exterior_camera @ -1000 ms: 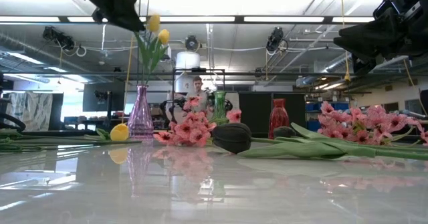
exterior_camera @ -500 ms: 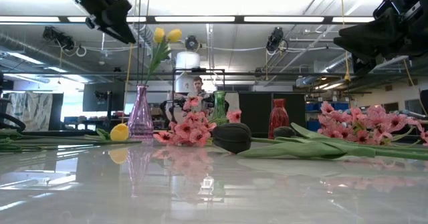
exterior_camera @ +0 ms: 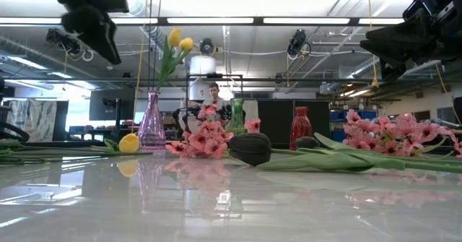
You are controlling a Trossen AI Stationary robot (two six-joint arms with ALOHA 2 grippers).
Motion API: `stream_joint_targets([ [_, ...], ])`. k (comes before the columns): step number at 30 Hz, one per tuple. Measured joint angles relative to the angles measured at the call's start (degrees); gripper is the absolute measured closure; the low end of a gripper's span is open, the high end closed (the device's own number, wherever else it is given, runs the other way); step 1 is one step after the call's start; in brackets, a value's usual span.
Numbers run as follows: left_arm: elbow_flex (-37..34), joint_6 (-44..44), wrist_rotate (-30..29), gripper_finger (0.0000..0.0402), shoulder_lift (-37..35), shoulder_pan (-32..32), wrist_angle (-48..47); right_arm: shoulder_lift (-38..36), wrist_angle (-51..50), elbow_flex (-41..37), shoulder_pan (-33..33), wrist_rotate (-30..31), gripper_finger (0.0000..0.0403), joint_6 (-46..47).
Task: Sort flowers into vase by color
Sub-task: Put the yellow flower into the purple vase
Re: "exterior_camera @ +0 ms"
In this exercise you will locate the red glass vase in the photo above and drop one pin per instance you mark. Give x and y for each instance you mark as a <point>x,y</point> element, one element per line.
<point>300,126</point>

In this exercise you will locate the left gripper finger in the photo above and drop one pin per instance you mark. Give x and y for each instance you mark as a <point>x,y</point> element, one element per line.
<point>92,29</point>

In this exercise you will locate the silver ventilation duct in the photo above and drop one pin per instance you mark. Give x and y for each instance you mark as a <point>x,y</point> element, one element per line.
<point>155,39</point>

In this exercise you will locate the purple glass vase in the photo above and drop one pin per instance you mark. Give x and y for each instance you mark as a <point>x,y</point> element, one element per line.
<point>151,126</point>

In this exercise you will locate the black cabinet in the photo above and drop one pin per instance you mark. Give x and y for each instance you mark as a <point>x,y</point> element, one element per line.
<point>278,123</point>

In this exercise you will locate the black artificial tulip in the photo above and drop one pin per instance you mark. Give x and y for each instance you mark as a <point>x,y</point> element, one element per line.
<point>249,149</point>

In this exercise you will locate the person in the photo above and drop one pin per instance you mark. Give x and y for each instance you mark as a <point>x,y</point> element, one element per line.
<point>214,90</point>

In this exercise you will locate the background black robot arm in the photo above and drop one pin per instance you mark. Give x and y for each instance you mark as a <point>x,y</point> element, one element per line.
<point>187,110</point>

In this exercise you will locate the dark background monitor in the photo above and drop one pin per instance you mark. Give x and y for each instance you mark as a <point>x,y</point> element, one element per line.
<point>126,104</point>

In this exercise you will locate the yellow artificial tulip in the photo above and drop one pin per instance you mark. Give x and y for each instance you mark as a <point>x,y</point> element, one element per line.
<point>186,44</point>
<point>175,37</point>
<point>128,143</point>

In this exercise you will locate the pink artificial flower spray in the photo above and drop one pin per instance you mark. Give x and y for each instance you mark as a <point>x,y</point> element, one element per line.
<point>209,141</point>
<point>397,133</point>
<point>252,124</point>

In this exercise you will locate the blue storage bins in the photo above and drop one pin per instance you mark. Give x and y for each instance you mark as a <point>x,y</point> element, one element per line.
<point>337,116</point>

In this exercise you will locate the white cylindrical tank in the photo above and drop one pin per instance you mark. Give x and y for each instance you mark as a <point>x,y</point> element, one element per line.
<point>203,65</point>

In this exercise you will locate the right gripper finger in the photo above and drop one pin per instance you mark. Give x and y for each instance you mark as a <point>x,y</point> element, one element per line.
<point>400,41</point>
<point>391,73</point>

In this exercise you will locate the round black ceiling-hung device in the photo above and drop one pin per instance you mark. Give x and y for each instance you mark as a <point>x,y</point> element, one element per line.
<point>207,47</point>

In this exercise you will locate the green glass vase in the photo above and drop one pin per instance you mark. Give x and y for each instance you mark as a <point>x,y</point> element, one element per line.
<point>237,112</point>

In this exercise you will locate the overhead light bar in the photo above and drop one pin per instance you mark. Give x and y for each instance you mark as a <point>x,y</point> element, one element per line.
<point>216,20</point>

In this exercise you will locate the patterned curtain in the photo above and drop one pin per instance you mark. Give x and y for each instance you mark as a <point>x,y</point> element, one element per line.
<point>32,117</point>

